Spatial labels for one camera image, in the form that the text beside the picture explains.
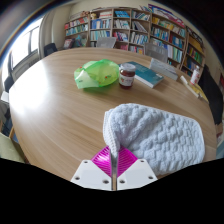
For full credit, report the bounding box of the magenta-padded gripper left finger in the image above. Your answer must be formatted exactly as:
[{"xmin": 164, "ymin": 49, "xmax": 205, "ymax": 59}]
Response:
[{"xmin": 70, "ymin": 145, "xmax": 115, "ymax": 192}]

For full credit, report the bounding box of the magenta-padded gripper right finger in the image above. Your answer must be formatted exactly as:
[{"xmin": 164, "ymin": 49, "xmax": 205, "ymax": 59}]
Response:
[{"xmin": 115, "ymin": 146, "xmax": 159, "ymax": 191}]

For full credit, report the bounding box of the light blue waffle towel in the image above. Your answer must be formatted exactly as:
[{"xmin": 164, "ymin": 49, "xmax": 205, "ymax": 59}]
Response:
[{"xmin": 102, "ymin": 102, "xmax": 206, "ymax": 177}]

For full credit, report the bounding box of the glass jar with red label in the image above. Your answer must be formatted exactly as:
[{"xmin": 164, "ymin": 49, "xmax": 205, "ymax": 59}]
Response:
[{"xmin": 118, "ymin": 62, "xmax": 137, "ymax": 90}]

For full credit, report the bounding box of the teal book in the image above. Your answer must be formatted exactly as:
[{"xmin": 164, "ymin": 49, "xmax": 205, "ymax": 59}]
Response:
[{"xmin": 124, "ymin": 60, "xmax": 165, "ymax": 89}]

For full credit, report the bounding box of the green plastic bag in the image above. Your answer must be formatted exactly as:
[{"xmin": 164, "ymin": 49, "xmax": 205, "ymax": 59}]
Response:
[{"xmin": 73, "ymin": 58, "xmax": 120, "ymax": 90}]

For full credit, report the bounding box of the yellow book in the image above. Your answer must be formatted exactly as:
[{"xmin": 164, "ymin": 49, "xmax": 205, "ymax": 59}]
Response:
[
  {"xmin": 193, "ymin": 83, "xmax": 210, "ymax": 103},
  {"xmin": 179, "ymin": 75, "xmax": 201, "ymax": 98}
]

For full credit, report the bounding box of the black coat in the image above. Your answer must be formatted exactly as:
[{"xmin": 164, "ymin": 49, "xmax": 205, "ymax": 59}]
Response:
[{"xmin": 198, "ymin": 64, "xmax": 224, "ymax": 126}]

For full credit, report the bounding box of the grey book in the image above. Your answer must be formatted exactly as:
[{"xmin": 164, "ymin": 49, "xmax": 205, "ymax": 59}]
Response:
[{"xmin": 148, "ymin": 57, "xmax": 180, "ymax": 82}]

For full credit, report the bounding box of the white bottle with red label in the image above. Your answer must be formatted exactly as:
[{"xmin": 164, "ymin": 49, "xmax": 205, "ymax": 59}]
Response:
[{"xmin": 189, "ymin": 65, "xmax": 202, "ymax": 86}]

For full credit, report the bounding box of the grey mesh chair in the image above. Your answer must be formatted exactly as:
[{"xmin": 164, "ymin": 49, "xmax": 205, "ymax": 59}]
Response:
[
  {"xmin": 95, "ymin": 36, "xmax": 118, "ymax": 49},
  {"xmin": 143, "ymin": 42, "xmax": 169, "ymax": 63}
]

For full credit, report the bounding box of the black office chair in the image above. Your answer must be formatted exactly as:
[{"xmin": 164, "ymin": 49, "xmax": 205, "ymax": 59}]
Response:
[{"xmin": 43, "ymin": 42, "xmax": 59, "ymax": 58}]

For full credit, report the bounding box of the window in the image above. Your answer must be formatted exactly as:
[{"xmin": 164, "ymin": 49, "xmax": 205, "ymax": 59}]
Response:
[{"xmin": 6, "ymin": 19, "xmax": 43, "ymax": 69}]

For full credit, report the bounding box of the wooden bookshelf with books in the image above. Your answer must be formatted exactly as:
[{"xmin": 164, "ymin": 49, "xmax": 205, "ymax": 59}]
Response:
[{"xmin": 63, "ymin": 3, "xmax": 206, "ymax": 78}]

